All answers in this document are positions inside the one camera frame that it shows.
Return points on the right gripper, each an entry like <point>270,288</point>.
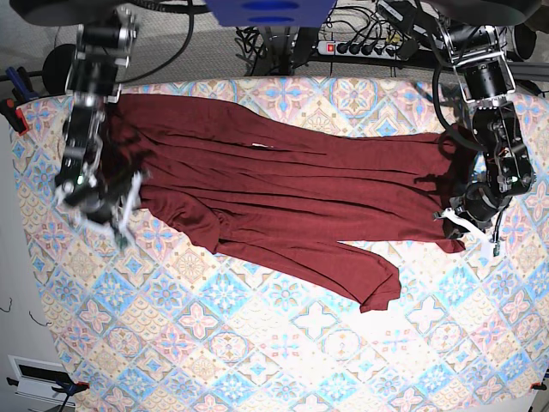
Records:
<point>102,206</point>

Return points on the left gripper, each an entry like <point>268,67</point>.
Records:
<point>478,212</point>

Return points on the dark red t-shirt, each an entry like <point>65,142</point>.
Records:
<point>289,199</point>

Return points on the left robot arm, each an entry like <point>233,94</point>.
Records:
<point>468,41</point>

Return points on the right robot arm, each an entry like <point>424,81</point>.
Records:
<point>105,37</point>

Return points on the orange black clamp upper left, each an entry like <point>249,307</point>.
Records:
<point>14,116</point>

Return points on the orange black clamp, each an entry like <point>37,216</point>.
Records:
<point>14,116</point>
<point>68,387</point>

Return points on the patterned tablecloth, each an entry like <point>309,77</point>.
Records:
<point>167,326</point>

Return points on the black round stool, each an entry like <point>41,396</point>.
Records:
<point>56,68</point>

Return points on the orange clamp lower right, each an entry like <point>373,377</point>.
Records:
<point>540,386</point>

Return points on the white floor box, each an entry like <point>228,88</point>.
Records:
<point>37,378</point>

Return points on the orange black clamp lower left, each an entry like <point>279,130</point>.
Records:
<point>68,387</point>

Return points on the white power strip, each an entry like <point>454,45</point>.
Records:
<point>356,50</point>

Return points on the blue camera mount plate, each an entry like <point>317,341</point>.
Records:
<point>270,13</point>

